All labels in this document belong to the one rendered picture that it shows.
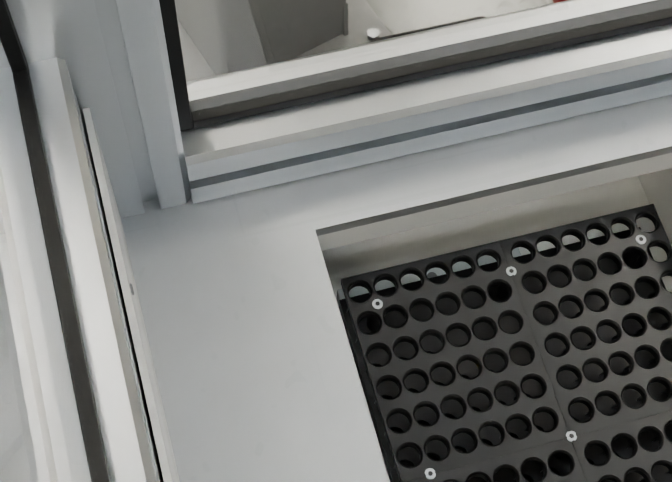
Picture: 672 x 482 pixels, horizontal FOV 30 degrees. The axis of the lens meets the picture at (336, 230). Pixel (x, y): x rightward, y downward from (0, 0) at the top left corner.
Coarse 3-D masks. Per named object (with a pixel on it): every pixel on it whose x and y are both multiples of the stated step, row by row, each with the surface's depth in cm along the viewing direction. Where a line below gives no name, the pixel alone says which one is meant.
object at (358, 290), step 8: (488, 256) 72; (456, 264) 72; (464, 264) 72; (480, 264) 72; (432, 272) 71; (440, 272) 72; (384, 280) 71; (408, 280) 71; (416, 280) 71; (352, 288) 71; (360, 288) 71; (376, 288) 71; (384, 288) 71; (344, 296) 71; (352, 296) 71
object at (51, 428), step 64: (0, 64) 40; (0, 128) 35; (0, 192) 32; (0, 256) 29; (0, 320) 26; (64, 320) 41; (0, 384) 24; (64, 384) 36; (0, 448) 22; (64, 448) 33
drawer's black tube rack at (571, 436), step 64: (576, 256) 67; (640, 256) 67; (384, 320) 65; (448, 320) 65; (512, 320) 68; (576, 320) 65; (640, 320) 65; (384, 384) 66; (448, 384) 63; (512, 384) 63; (576, 384) 67; (640, 384) 64; (384, 448) 65; (448, 448) 62; (512, 448) 62; (576, 448) 62; (640, 448) 62
